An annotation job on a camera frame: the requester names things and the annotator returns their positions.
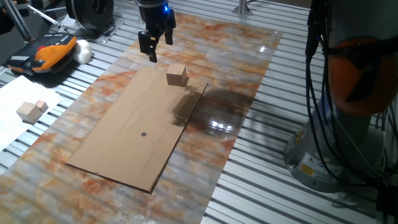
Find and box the silver metal rod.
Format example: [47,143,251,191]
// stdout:
[26,2,68,31]

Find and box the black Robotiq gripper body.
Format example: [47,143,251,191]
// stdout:
[136,0,175,38]

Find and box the white paper sheet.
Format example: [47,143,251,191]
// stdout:
[0,75,62,152]

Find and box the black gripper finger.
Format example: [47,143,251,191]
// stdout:
[137,28,159,63]
[164,17,177,46]

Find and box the white crumpled cloth wad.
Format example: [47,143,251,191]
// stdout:
[73,39,93,65]

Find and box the grey metal base plate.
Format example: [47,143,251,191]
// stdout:
[57,14,125,44]

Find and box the wooden cube block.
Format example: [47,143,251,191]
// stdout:
[165,63,188,87]

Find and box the small spare wooden block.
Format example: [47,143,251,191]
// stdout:
[35,100,49,113]

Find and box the black round drum device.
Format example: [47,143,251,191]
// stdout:
[64,0,115,32]

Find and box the marble patterned glossy mat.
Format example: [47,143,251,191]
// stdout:
[0,11,284,224]

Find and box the silver metal post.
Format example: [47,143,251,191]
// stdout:
[231,0,253,16]

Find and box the black tripod leg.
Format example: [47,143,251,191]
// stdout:
[1,0,34,44]

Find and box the brown cardboard sheet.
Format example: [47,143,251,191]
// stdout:
[65,66,208,194]

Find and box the orange black teach pendant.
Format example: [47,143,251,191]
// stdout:
[6,32,78,76]

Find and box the large spare wooden block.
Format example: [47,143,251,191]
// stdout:
[16,101,43,124]

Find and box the black strap on arm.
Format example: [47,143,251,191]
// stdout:
[323,35,398,103]

